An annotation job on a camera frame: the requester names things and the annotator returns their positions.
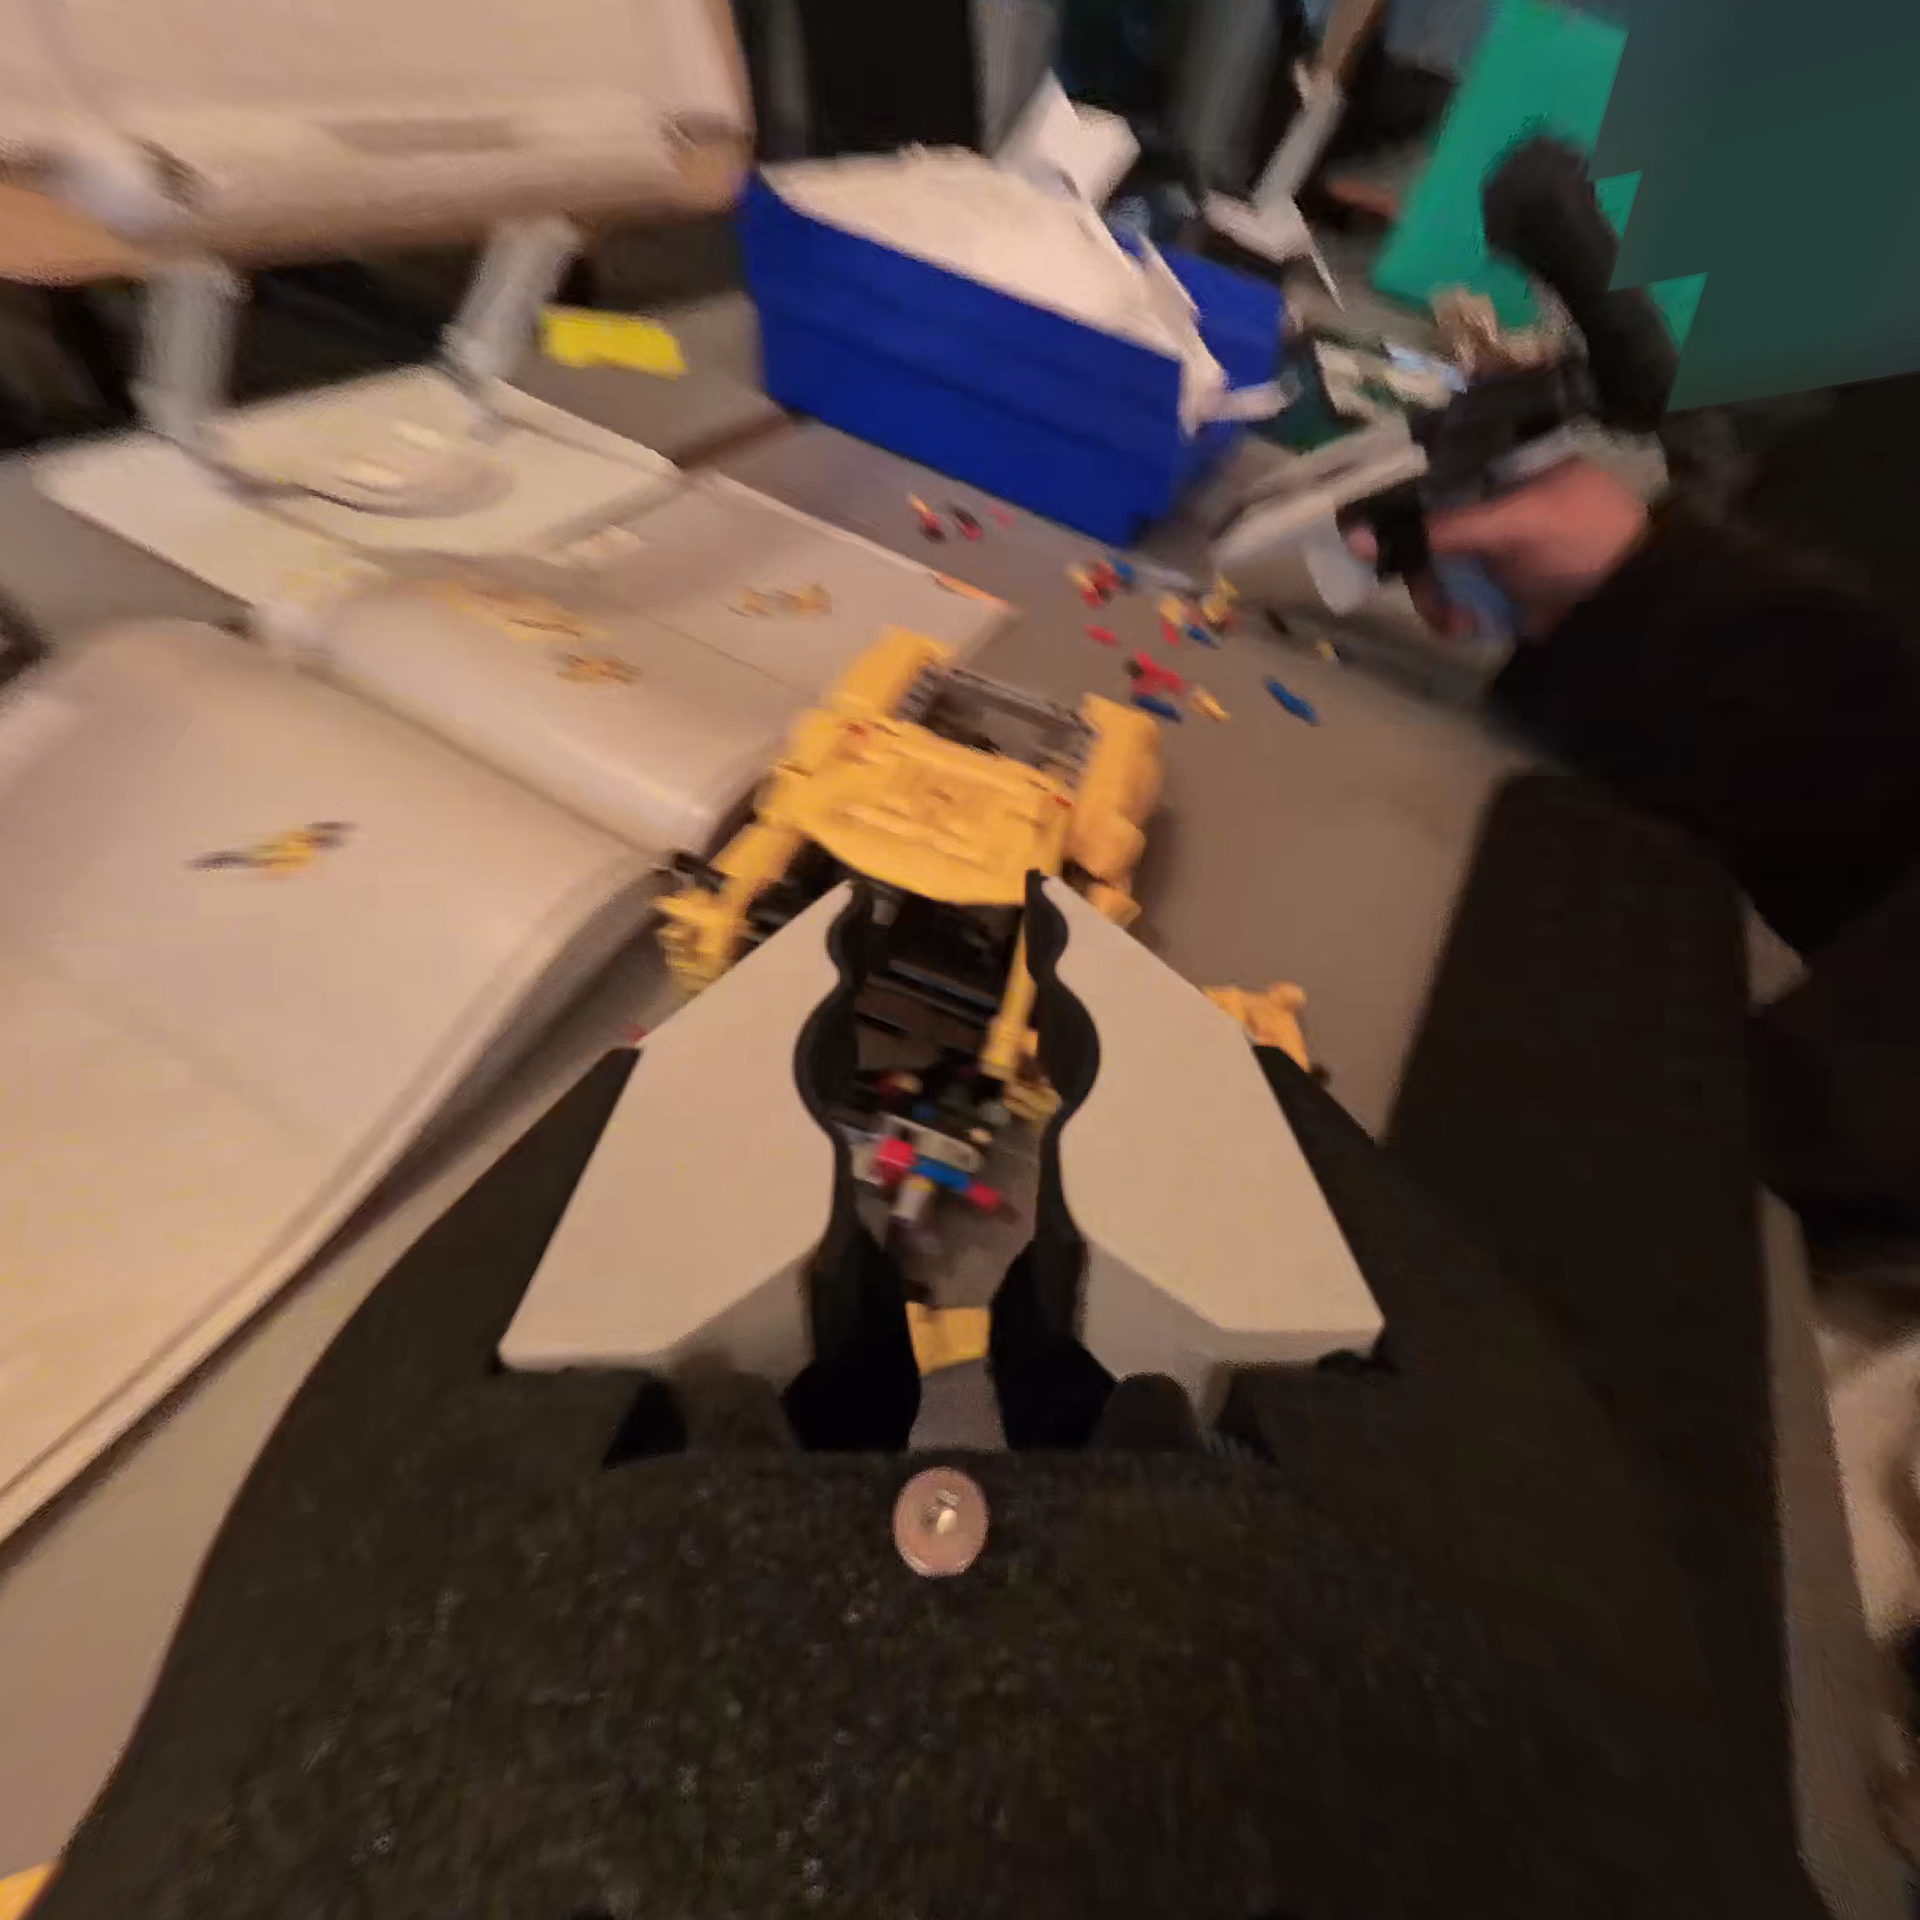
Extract yellow toy brick car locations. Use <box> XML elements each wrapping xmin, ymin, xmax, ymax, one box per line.
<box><xmin>651</xmin><ymin>626</ymin><xmax>1321</xmax><ymax>1383</ymax></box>

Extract wooden board with instruction sheet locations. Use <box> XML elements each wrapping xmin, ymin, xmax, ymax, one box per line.
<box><xmin>0</xmin><ymin>0</ymin><xmax>751</xmax><ymax>278</ymax></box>

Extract crumpled white paper wrappers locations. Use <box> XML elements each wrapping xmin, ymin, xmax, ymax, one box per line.
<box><xmin>779</xmin><ymin>75</ymin><xmax>1292</xmax><ymax>436</ymax></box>

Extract scattered small coloured bricks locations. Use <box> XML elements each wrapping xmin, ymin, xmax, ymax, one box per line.
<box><xmin>907</xmin><ymin>487</ymin><xmax>1344</xmax><ymax>730</ymax></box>

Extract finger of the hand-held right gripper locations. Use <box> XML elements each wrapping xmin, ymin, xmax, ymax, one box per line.
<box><xmin>1206</xmin><ymin>441</ymin><xmax>1425</xmax><ymax>561</ymax></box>

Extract person's right hand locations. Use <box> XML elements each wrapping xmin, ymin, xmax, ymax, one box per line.
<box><xmin>1342</xmin><ymin>458</ymin><xmax>1652</xmax><ymax>644</ymax></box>

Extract grey desk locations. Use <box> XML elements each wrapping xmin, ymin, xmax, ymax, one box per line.
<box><xmin>0</xmin><ymin>286</ymin><xmax>1920</xmax><ymax>1920</ymax></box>

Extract yellow sticky note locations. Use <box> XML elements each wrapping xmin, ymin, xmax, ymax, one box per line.
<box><xmin>536</xmin><ymin>303</ymin><xmax>692</xmax><ymax>379</ymax></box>

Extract green cutting mat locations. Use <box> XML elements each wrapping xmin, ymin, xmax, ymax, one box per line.
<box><xmin>1283</xmin><ymin>322</ymin><xmax>1472</xmax><ymax>452</ymax></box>

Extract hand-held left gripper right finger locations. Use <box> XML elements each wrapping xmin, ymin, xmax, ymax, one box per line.
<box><xmin>990</xmin><ymin>873</ymin><xmax>1385</xmax><ymax>1454</ymax></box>

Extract person's right forearm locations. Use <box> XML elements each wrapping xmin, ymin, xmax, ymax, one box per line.
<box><xmin>1485</xmin><ymin>495</ymin><xmax>1920</xmax><ymax>962</ymax></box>

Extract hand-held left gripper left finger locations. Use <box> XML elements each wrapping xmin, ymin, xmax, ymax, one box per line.
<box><xmin>499</xmin><ymin>882</ymin><xmax>920</xmax><ymax>1454</ymax></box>

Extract blue plastic bin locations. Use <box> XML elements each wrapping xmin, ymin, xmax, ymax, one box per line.
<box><xmin>739</xmin><ymin>165</ymin><xmax>1289</xmax><ymax>548</ymax></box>

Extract white instruction booklet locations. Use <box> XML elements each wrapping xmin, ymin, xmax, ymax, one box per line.
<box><xmin>0</xmin><ymin>369</ymin><xmax>1021</xmax><ymax>1539</ymax></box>

